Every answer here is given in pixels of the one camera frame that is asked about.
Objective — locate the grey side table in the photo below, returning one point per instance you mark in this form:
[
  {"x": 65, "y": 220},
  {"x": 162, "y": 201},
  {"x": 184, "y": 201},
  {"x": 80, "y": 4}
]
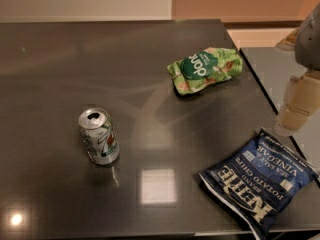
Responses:
[{"x": 273, "y": 69}]

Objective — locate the silver 7up can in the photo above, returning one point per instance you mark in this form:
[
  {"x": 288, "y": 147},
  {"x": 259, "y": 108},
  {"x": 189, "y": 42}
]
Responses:
[{"x": 97, "y": 132}]

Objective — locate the blue Kettle chips bag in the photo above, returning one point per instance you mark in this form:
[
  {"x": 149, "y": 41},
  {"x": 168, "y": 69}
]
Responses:
[{"x": 259, "y": 180}]

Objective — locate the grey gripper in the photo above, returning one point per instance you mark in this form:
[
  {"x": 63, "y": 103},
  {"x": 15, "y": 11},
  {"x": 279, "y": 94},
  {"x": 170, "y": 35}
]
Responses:
[{"x": 309, "y": 45}]

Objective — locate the green rice chip bag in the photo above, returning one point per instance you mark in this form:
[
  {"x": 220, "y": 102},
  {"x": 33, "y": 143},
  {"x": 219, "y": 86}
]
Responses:
[{"x": 210, "y": 66}]

